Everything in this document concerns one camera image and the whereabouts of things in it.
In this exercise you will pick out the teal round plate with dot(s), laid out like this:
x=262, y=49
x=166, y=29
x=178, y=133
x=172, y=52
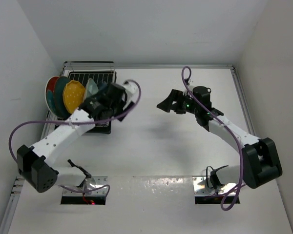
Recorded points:
x=55, y=99

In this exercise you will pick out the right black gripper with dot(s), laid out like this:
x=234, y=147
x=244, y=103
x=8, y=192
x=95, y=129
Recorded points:
x=176, y=95

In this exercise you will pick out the wire dish rack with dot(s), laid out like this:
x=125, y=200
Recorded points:
x=82, y=76

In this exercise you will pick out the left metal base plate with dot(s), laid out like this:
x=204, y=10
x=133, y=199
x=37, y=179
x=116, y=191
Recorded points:
x=96, y=186

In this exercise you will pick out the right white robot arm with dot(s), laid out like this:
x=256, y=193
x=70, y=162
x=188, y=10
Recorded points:
x=259, y=157

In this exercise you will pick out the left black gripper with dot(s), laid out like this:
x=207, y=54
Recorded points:
x=120, y=110

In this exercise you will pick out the red blue floral plate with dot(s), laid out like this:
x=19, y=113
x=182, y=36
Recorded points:
x=50, y=86

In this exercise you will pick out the dark blue leaf dish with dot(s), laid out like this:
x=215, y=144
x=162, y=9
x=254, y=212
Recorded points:
x=101, y=87

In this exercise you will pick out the yellow dotted plate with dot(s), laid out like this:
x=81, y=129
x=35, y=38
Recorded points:
x=73, y=95

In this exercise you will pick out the light green divided tray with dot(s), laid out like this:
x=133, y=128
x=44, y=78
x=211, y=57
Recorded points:
x=91, y=88

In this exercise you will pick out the metal base plate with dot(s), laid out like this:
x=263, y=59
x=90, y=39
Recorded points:
x=96, y=186
x=203, y=187

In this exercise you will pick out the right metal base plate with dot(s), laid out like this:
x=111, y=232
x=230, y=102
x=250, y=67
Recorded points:
x=203, y=187

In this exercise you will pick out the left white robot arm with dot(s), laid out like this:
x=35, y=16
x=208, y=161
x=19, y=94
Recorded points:
x=36, y=163

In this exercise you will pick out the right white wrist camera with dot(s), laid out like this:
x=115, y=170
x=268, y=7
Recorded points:
x=188, y=88

